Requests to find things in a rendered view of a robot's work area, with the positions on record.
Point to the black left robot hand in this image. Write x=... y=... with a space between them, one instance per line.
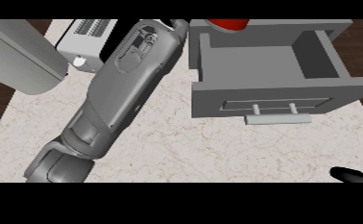
x=181 y=22

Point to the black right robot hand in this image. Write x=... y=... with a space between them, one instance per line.
x=347 y=174

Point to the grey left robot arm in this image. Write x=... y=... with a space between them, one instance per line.
x=128 y=83

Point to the red can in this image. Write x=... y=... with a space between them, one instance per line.
x=229 y=24

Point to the grey open drawer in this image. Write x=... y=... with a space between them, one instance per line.
x=250 y=62

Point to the grey drawer front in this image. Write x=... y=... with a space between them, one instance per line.
x=280 y=96

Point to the white toaster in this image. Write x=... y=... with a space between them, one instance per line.
x=85 y=42

